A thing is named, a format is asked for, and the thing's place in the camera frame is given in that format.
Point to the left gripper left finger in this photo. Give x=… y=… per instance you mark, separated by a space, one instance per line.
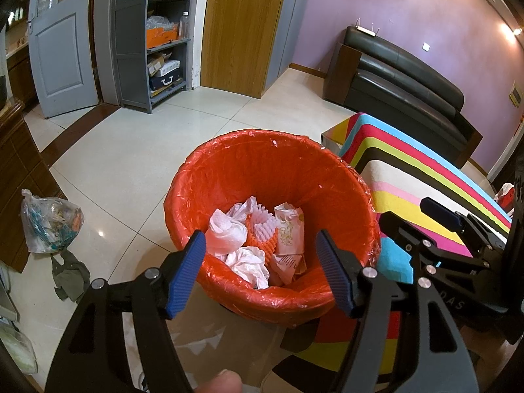
x=92 y=357

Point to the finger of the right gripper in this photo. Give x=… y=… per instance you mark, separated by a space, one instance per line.
x=475 y=235
x=427 y=259

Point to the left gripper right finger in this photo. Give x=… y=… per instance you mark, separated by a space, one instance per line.
x=430 y=355

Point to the white paper wad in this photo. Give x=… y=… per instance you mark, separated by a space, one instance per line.
x=249 y=264

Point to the white plastic bag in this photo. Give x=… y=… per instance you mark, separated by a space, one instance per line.
x=225 y=235

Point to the orange foam net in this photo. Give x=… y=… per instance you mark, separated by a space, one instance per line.
x=262 y=230

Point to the red lined trash bin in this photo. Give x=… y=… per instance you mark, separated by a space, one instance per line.
x=260 y=197

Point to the operator thumb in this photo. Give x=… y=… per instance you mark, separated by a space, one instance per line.
x=226 y=381

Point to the red white patterned fabric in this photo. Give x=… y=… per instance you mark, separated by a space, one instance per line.
x=505 y=197

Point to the colourful striped tablecloth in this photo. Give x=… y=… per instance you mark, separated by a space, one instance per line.
x=401 y=172

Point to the dark rag on floor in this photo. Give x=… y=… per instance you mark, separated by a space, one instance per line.
x=71 y=278

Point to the plastic bag on floor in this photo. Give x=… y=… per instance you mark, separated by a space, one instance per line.
x=50 y=224

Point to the black leather sofa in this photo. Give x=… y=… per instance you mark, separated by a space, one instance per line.
x=368 y=74

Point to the white wifi router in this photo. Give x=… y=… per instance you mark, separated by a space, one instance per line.
x=368 y=31

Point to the grey wardrobe doors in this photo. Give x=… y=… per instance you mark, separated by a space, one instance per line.
x=285 y=41

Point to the wooden door panel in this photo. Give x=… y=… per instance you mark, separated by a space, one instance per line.
x=237 y=44

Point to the grey panel door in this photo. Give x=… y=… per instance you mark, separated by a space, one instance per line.
x=60 y=55

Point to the grey shelving unit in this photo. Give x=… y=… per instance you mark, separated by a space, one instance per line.
x=141 y=49

